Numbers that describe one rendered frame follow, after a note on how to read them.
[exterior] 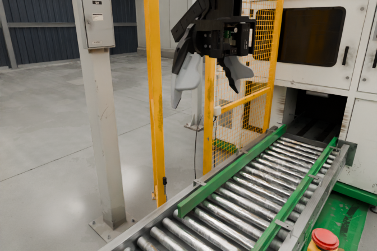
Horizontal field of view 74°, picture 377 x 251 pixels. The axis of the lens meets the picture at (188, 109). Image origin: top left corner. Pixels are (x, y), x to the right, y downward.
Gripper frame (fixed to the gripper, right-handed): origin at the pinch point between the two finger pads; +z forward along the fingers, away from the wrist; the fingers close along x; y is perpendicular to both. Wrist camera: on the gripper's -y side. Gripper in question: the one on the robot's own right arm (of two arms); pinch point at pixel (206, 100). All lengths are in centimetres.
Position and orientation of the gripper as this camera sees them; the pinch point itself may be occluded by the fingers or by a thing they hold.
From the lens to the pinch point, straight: 45.3
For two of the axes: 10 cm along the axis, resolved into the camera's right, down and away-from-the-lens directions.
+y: 6.0, 2.6, -7.6
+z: 0.1, 9.4, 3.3
